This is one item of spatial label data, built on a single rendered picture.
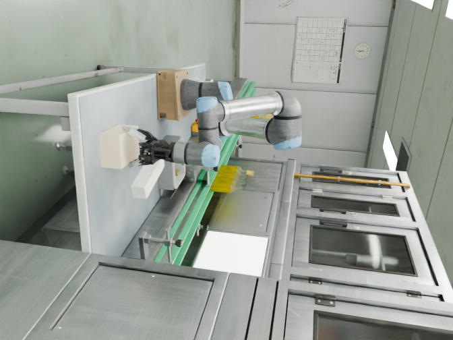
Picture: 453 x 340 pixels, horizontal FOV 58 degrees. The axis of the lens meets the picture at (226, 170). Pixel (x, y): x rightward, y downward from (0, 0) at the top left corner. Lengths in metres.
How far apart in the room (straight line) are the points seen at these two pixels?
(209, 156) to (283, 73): 6.78
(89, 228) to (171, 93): 0.76
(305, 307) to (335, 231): 1.04
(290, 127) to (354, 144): 6.91
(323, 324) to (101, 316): 0.64
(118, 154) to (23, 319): 0.57
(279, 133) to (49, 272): 0.99
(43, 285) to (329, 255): 1.31
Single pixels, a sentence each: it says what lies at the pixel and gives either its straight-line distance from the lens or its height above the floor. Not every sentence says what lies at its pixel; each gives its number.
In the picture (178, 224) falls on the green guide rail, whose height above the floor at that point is 0.91.
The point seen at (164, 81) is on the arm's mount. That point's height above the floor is 0.79.
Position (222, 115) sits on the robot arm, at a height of 1.15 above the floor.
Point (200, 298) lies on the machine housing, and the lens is 1.30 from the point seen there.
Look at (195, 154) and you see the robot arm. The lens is 1.37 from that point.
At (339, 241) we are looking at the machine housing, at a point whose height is 1.66.
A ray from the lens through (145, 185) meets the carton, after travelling 1.73.
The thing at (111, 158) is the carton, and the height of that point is 0.79.
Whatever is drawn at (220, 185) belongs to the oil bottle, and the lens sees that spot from 2.25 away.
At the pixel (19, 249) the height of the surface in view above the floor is 0.50.
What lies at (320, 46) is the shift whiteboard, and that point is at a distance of 7.94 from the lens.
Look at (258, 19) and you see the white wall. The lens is 7.95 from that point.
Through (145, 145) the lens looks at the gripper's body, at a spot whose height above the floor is 0.91.
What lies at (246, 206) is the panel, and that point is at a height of 1.15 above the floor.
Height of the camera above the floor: 1.44
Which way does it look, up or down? 10 degrees down
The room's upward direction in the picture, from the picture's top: 95 degrees clockwise
